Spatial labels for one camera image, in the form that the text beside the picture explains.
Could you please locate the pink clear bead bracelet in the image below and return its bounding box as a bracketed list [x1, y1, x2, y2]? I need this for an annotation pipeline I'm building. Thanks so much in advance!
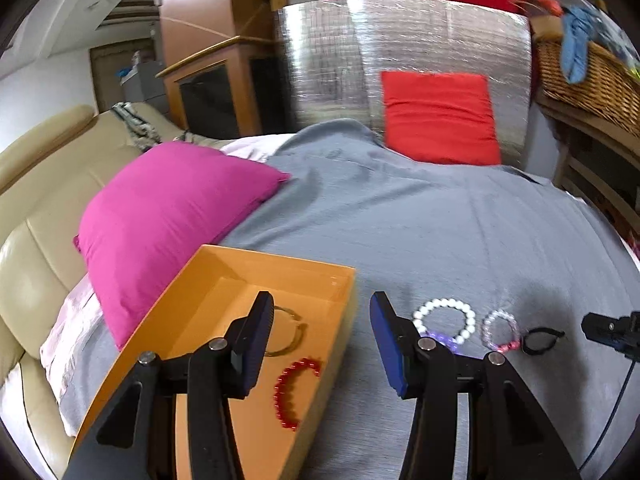
[481, 309, 526, 353]

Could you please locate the red bead bracelet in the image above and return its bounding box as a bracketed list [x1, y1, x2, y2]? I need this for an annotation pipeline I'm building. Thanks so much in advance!
[272, 356, 323, 432]

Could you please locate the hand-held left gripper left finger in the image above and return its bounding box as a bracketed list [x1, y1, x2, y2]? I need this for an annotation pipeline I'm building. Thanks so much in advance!
[62, 291, 275, 480]

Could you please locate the orange cardboard box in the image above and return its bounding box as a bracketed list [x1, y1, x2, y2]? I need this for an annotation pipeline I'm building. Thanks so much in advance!
[67, 244, 358, 480]

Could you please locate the red pillow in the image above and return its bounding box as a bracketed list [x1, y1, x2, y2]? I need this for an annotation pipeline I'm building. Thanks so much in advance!
[380, 71, 502, 166]

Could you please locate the wooden shelf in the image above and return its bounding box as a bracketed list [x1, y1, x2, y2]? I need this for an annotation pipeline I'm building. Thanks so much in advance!
[535, 95, 640, 241]

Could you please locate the wooden cabinet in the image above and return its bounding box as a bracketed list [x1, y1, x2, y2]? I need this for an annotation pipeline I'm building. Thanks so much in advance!
[156, 35, 281, 141]

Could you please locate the beige leather sofa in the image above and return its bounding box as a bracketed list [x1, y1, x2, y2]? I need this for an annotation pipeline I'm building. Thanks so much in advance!
[0, 102, 226, 480]

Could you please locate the wicker basket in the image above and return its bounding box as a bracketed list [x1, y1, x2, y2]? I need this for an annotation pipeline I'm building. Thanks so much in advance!
[535, 37, 640, 138]

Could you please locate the silver insulated bag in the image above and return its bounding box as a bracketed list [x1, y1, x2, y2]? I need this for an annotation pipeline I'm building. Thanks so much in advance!
[274, 0, 532, 171]

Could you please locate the thin gold bangle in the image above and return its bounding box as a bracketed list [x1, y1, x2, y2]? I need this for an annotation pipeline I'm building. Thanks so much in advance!
[262, 305, 307, 358]

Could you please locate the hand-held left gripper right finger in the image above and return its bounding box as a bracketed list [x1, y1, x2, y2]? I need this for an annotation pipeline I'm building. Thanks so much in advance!
[369, 291, 583, 480]

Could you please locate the grey blanket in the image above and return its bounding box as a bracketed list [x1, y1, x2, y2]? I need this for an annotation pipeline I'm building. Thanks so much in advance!
[60, 119, 640, 480]

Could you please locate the black cable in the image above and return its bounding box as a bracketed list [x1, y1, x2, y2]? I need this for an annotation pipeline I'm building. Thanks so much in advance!
[580, 357, 638, 468]

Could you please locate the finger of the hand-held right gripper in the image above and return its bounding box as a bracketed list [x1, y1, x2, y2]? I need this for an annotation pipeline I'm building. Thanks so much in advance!
[581, 311, 640, 361]

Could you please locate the tall wooden column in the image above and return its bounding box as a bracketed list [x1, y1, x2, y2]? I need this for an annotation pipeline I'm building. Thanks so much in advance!
[159, 0, 271, 71]

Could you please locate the blue cloth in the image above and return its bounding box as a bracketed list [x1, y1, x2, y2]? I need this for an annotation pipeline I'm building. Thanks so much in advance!
[560, 7, 606, 86]

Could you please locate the grey storage bin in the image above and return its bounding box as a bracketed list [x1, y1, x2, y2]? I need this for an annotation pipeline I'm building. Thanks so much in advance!
[120, 52, 166, 103]

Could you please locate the black hair tie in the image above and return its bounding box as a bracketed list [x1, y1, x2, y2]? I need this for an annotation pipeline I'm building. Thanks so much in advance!
[521, 326, 567, 356]

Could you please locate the magenta pillow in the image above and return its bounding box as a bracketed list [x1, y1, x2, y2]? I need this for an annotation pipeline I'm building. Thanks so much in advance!
[74, 141, 292, 351]

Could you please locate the white bead bracelet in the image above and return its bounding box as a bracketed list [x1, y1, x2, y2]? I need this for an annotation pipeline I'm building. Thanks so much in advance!
[413, 298, 477, 348]

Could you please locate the brown door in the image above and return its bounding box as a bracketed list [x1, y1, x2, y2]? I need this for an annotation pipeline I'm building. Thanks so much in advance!
[90, 40, 151, 111]

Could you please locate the patterned cloth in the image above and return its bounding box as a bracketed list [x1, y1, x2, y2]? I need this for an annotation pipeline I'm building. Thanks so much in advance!
[111, 102, 166, 151]

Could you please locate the pale pink sheet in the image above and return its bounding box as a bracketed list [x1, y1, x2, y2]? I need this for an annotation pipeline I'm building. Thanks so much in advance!
[40, 132, 296, 436]

